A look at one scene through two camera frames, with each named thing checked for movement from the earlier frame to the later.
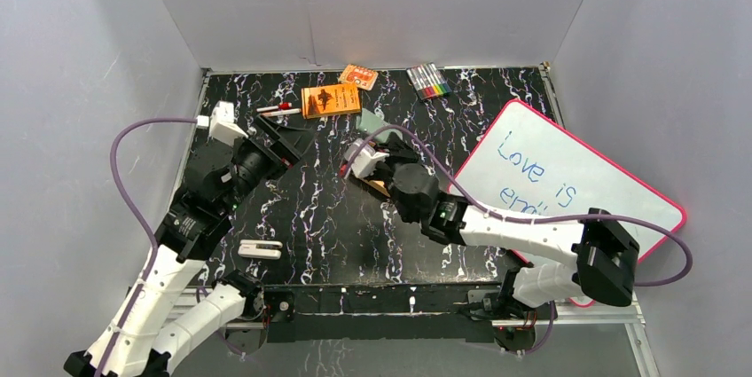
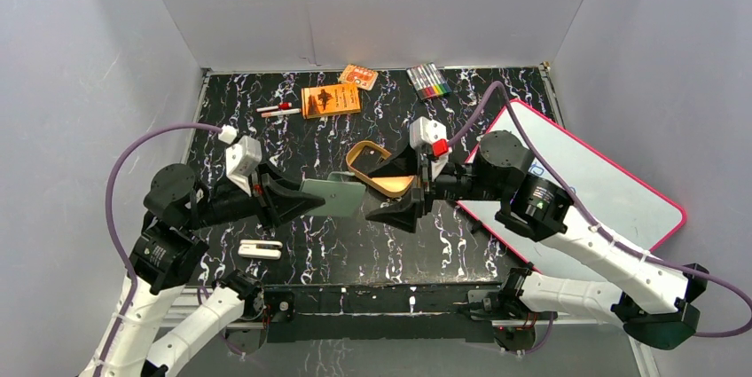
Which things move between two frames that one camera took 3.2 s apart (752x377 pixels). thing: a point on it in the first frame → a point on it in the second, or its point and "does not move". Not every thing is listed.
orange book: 330,99 does not move
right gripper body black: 384,171 → 455,182
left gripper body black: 277,143 → 261,197
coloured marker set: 428,82 does not move
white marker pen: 278,113 does not move
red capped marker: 284,106 does not move
